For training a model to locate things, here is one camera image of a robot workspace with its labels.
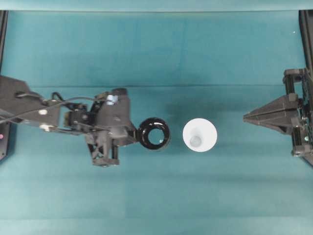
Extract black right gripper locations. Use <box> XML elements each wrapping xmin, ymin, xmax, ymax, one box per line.
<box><xmin>243</xmin><ymin>68</ymin><xmax>313</xmax><ymax>157</ymax></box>

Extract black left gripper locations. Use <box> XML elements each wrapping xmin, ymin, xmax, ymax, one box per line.
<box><xmin>64</xmin><ymin>101</ymin><xmax>137</xmax><ymax>167</ymax></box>

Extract black cup holder with handle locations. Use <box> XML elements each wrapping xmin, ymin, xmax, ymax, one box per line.
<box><xmin>136</xmin><ymin>117</ymin><xmax>171</xmax><ymax>151</ymax></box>

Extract white paper cup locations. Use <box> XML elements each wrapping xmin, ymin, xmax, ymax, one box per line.
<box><xmin>182</xmin><ymin>118</ymin><xmax>218</xmax><ymax>152</ymax></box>

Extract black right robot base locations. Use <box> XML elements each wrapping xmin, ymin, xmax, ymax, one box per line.
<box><xmin>299</xmin><ymin>9</ymin><xmax>313</xmax><ymax>76</ymax></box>

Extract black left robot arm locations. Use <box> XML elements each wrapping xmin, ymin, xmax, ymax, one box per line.
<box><xmin>0</xmin><ymin>76</ymin><xmax>137</xmax><ymax>167</ymax></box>

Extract teal table cloth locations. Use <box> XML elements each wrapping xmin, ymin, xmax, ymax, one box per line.
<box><xmin>0</xmin><ymin>11</ymin><xmax>313</xmax><ymax>235</ymax></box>

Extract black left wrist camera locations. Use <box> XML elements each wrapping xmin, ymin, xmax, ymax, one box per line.
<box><xmin>95</xmin><ymin>88</ymin><xmax>131</xmax><ymax>128</ymax></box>

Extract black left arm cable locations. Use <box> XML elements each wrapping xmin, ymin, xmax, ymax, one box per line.
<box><xmin>0</xmin><ymin>92</ymin><xmax>108</xmax><ymax>123</ymax></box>

